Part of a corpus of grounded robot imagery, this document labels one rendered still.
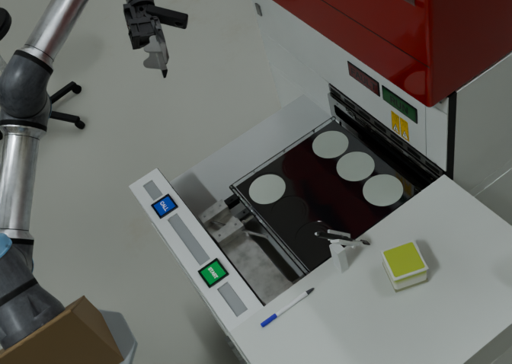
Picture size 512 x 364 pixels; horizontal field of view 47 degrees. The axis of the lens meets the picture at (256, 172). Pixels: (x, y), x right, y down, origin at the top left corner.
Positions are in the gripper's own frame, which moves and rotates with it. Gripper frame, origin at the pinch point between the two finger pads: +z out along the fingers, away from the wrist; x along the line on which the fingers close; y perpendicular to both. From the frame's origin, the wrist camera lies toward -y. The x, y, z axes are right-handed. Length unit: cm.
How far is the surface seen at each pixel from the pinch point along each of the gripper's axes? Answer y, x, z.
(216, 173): -9.6, -24.3, 25.3
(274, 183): -20.1, -5.0, 37.2
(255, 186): -15.4, -7.1, 36.0
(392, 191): -44, 10, 50
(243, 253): -6, -3, 53
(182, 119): -27, -152, -43
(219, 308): 5, 9, 65
